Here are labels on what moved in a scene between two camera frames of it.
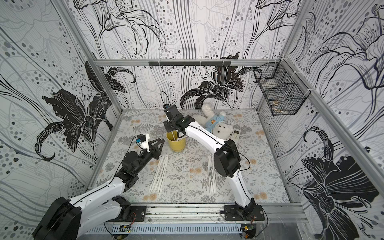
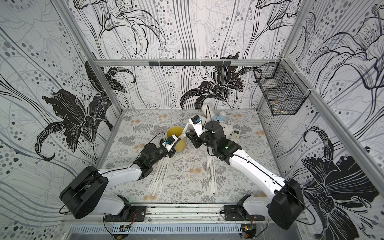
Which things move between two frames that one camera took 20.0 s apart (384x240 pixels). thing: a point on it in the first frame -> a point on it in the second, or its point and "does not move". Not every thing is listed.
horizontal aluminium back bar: x=185 y=62 does not move
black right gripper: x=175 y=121 -> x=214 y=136
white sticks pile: x=210 y=174 does not move
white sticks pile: x=156 y=175 does not move
